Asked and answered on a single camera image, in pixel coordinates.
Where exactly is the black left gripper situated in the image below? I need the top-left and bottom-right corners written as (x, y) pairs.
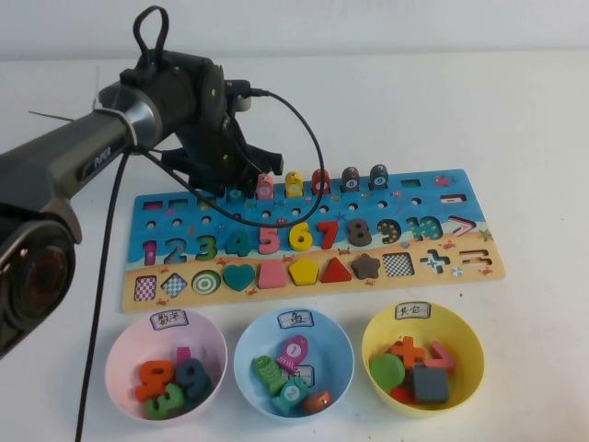
top-left (159, 60), bottom-right (284, 195)

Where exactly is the pink fish piece number five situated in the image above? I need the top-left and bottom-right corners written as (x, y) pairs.
top-left (255, 173), bottom-right (275, 202)

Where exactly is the yellow fish piece number six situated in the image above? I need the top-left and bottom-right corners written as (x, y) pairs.
top-left (283, 171), bottom-right (304, 200)

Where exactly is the red fish piece number seven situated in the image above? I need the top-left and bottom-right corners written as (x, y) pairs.
top-left (311, 169), bottom-right (331, 197)

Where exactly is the brown fish piece number eight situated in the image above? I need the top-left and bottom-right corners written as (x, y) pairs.
top-left (340, 166), bottom-right (361, 194)

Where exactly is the dark grey fish piece nine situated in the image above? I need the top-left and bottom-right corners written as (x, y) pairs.
top-left (368, 164), bottom-right (389, 192)

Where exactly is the paper label on pink bowl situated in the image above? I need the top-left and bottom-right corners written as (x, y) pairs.
top-left (150, 309), bottom-right (191, 331)

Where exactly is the paper label on blue bowl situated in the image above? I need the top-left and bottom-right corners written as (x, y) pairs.
top-left (277, 308), bottom-right (316, 330)

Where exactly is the blue wooden puzzle board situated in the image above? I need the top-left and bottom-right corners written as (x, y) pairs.
top-left (120, 168), bottom-right (506, 315)

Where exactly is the magenta fish piece number one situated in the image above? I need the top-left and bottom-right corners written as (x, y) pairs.
top-left (275, 334), bottom-right (310, 375)

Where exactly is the pink plastic bowl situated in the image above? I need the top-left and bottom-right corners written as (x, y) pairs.
top-left (104, 311), bottom-right (228, 421)

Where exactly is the green fish piece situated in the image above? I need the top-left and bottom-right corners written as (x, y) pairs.
top-left (250, 355), bottom-right (289, 396)

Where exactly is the blue plastic bowl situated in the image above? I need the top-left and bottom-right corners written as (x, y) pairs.
top-left (233, 308), bottom-right (355, 419)

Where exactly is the paper label on yellow bowl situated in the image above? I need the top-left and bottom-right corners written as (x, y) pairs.
top-left (394, 301), bottom-right (432, 320)

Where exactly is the teal fish piece number two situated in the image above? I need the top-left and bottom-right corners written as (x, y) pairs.
top-left (270, 376), bottom-right (310, 415)

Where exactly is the orange fish piece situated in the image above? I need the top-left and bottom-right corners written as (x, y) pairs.
top-left (302, 390), bottom-right (333, 414)

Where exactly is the red wooden shape piece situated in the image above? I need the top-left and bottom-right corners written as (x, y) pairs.
top-left (390, 386), bottom-right (418, 405)

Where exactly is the yellow plastic bowl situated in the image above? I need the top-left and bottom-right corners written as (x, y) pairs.
top-left (361, 302), bottom-right (485, 419)

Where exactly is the pink wooden number five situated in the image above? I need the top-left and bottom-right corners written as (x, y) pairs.
top-left (257, 224), bottom-right (283, 256)

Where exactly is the teal wooden number four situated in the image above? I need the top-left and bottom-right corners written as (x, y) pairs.
top-left (225, 228), bottom-right (257, 259)

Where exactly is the yellow wooden number six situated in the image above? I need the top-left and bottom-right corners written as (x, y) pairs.
top-left (287, 222), bottom-right (315, 252)

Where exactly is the teal wooden heart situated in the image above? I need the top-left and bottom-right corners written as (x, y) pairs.
top-left (223, 264), bottom-right (257, 293)

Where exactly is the red wooden number seven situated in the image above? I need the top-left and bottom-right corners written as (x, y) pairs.
top-left (315, 220), bottom-right (342, 250)

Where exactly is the pink wooden trapezoid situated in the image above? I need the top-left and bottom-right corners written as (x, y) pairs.
top-left (257, 262), bottom-right (287, 290)

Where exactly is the yellow wooden pentagon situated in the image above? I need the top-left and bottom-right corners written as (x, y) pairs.
top-left (288, 258), bottom-right (320, 286)

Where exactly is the brown wooden number eight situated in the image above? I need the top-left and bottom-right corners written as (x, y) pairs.
top-left (346, 218), bottom-right (374, 248)

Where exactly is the red wooden triangle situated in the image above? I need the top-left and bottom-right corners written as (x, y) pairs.
top-left (319, 256), bottom-right (353, 285)

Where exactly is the brown wooden star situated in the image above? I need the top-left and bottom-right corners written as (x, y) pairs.
top-left (351, 252), bottom-right (383, 281)

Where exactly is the dark grey wooden number nine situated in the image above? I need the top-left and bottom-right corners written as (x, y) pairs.
top-left (175, 357), bottom-right (214, 400)

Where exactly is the green wooden number three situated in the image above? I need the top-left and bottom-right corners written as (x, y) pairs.
top-left (144, 382), bottom-right (188, 421)

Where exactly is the orange wooden plus sign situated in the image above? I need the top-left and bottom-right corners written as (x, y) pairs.
top-left (390, 335), bottom-right (425, 369)

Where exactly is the green wooden circle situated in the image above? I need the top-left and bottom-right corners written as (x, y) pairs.
top-left (369, 353), bottom-right (406, 392)

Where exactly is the pink wooden greater-than sign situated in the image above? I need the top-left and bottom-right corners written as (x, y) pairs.
top-left (422, 340), bottom-right (457, 372)

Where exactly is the grey wooden square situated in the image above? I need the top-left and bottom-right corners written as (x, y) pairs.
top-left (411, 366), bottom-right (450, 405)

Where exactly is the long black camera cable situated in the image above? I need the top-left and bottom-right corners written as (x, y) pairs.
top-left (75, 87), bottom-right (326, 442)

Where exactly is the black looped cable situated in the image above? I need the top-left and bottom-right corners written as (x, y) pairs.
top-left (133, 6), bottom-right (169, 65)

